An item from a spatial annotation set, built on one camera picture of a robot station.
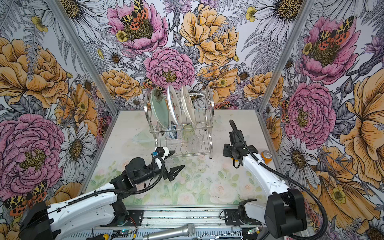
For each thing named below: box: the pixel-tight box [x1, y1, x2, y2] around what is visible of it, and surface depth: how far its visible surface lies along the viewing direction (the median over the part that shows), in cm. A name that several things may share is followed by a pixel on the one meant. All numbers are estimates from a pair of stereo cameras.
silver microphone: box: [143, 223, 196, 240], surface depth 69 cm
